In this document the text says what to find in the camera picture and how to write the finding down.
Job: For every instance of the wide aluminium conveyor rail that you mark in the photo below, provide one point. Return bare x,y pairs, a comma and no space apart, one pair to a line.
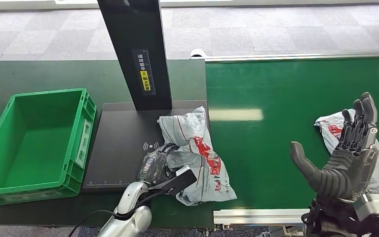
258,216

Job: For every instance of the white conveyor roller end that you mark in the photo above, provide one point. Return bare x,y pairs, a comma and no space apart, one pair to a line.
197,53

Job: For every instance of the green conveyor belt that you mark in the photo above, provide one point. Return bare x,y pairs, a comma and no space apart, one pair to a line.
258,140

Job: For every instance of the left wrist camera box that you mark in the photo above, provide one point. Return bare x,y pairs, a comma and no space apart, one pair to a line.
179,183

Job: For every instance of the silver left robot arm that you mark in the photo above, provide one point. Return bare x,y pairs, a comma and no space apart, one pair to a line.
130,212

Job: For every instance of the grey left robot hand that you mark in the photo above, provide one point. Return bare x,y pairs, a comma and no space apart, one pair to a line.
155,165

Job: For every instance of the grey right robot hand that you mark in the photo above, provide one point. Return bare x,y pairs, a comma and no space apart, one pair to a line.
346,170

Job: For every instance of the thin aluminium conveyor rail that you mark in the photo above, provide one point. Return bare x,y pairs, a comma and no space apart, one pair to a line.
307,55

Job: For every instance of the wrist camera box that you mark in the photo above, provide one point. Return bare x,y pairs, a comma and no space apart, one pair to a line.
377,207
179,183

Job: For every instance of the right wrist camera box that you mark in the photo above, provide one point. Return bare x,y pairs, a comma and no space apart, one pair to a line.
377,207

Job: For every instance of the black scanner base plate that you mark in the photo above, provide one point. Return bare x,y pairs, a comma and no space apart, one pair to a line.
121,147

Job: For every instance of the black yellow column label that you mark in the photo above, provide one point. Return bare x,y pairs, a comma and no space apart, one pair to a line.
143,72

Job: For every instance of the green plastic crate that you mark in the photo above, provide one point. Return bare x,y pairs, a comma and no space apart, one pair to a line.
32,147

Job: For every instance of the black scanner column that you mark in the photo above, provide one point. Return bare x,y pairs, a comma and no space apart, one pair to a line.
137,32

